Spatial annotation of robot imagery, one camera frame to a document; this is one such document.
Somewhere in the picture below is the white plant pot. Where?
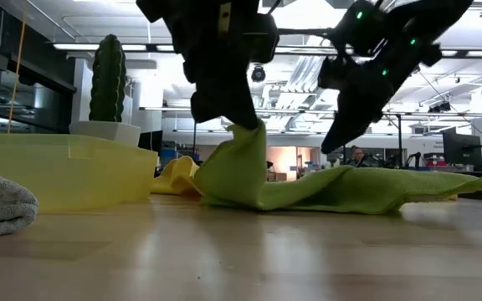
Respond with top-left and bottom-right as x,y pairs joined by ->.
69,120 -> 141,147

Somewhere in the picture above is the black background workstation frame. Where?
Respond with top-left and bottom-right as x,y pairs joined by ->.
382,111 -> 405,168

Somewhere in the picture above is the yellow translucent plastic bin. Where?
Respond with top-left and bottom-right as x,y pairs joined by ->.
0,133 -> 159,214

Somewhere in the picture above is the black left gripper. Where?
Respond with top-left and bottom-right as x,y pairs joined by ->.
169,0 -> 264,130

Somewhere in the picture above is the person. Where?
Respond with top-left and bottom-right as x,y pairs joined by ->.
349,145 -> 370,168

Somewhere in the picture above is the green cactus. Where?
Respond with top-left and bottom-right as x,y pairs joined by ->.
89,34 -> 127,123

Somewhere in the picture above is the red storage box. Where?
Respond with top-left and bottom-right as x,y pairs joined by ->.
423,153 -> 445,168

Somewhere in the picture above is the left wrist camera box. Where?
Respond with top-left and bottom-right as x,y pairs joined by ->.
218,2 -> 280,64

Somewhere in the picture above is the dark glass partition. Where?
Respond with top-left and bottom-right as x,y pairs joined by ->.
0,0 -> 77,135

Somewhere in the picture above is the black overhead light rail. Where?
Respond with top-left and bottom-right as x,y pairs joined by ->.
52,41 -> 482,59

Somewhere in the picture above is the black computer monitor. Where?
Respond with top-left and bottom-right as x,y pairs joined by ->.
442,127 -> 482,172

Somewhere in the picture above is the lime green microfiber towel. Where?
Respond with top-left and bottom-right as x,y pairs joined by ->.
193,120 -> 482,216

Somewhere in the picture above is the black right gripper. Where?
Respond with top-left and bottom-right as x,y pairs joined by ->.
318,54 -> 397,154

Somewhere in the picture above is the black hanging dome camera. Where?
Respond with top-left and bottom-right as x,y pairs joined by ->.
251,65 -> 267,84

